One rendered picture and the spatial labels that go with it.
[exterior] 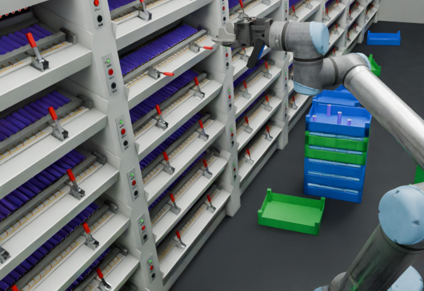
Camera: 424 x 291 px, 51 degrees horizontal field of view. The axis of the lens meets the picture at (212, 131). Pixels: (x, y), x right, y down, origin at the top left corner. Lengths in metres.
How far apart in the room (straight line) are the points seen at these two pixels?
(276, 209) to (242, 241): 0.29
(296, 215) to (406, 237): 1.37
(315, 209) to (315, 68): 1.16
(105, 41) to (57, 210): 0.49
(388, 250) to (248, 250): 1.13
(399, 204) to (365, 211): 1.41
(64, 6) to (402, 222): 0.98
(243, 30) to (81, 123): 0.57
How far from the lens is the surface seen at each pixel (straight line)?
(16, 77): 1.15
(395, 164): 2.80
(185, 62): 1.65
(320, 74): 1.39
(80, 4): 1.24
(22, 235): 1.29
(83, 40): 1.28
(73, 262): 1.45
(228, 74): 1.97
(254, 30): 1.43
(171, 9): 1.57
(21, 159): 1.20
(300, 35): 1.35
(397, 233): 1.03
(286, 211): 2.36
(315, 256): 2.15
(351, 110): 2.39
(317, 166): 2.36
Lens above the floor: 1.53
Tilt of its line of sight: 30 degrees down
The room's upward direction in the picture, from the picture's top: 5 degrees counter-clockwise
